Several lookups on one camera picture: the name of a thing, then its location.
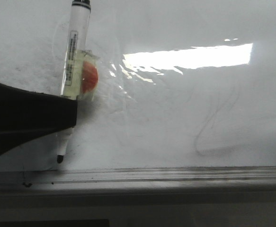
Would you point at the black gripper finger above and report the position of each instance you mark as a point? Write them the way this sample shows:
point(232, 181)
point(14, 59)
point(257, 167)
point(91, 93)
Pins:
point(26, 115)

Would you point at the red magnet taped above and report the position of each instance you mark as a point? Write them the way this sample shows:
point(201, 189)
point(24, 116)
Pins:
point(89, 75)

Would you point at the white black-tipped whiteboard marker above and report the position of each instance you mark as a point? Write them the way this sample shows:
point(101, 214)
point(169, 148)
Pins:
point(76, 41)

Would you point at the white whiteboard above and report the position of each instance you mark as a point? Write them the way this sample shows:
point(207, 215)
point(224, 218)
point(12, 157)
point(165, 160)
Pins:
point(181, 83)

